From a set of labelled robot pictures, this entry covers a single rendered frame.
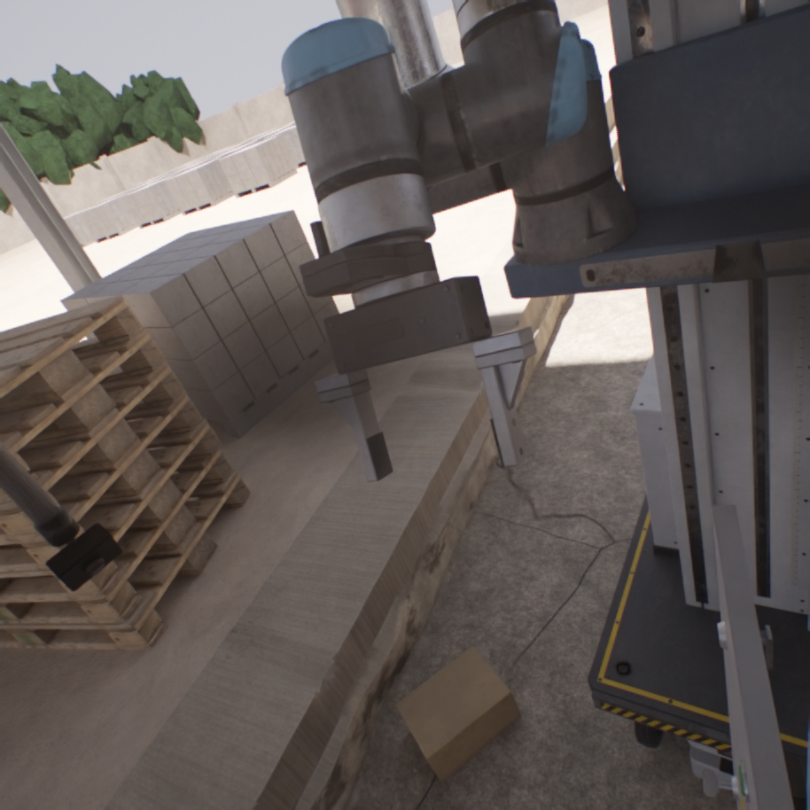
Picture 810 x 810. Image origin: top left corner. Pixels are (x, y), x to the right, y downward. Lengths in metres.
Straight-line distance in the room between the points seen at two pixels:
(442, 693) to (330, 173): 1.65
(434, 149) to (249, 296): 2.68
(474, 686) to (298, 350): 2.18
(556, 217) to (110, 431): 1.70
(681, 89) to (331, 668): 1.64
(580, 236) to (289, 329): 2.62
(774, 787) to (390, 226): 0.46
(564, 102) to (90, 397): 1.85
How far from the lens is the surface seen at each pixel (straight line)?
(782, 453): 1.36
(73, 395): 2.12
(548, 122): 0.58
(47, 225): 5.89
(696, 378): 1.21
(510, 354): 0.43
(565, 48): 0.58
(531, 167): 0.87
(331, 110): 0.47
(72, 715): 2.37
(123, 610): 2.25
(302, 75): 0.49
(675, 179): 1.00
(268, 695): 1.90
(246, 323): 3.19
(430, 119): 0.57
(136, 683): 2.26
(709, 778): 0.99
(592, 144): 0.88
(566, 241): 0.88
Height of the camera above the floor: 1.71
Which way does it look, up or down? 30 degrees down
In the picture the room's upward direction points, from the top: 23 degrees counter-clockwise
